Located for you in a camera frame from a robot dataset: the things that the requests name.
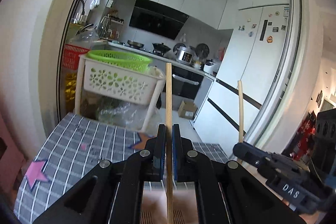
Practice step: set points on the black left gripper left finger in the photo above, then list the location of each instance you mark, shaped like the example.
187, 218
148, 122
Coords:
159, 153

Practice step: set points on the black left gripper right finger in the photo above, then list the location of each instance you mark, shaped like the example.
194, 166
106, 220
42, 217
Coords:
177, 146

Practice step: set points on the wooden chopstick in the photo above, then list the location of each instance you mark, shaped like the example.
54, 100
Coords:
169, 156
241, 111

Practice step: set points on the clear plastic bag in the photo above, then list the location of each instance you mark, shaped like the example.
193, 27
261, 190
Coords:
121, 113

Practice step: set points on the cardboard box on floor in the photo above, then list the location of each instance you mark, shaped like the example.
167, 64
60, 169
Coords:
187, 110

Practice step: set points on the black built-in oven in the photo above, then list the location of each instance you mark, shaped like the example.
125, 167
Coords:
185, 83

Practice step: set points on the grey checked tablecloth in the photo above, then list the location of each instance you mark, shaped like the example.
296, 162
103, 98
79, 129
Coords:
76, 145

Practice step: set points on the white flower-pattern storage rack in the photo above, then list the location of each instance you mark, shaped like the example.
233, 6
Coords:
119, 83

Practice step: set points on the silver rice cooker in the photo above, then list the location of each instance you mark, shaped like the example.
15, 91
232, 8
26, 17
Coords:
185, 55

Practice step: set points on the green plastic basket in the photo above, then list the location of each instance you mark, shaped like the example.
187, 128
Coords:
125, 60

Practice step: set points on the black wok on stove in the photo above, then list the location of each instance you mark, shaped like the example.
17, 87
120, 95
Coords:
161, 47

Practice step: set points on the red plastic basket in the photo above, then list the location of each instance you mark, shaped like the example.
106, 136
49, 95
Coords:
71, 56

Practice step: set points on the black range hood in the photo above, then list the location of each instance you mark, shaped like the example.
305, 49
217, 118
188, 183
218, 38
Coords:
158, 19

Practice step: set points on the white refrigerator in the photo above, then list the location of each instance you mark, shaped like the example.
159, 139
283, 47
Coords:
252, 57

